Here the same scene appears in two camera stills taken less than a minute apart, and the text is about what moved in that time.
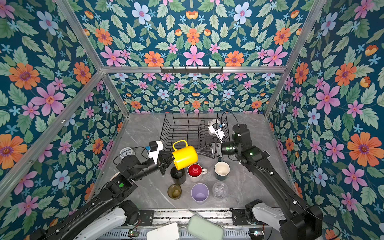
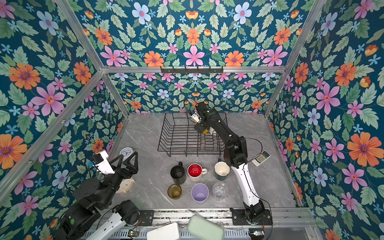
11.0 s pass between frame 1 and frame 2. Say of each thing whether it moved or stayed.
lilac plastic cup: stayed
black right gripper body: moved
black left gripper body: moved
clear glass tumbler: stayed
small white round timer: stayed
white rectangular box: stayed
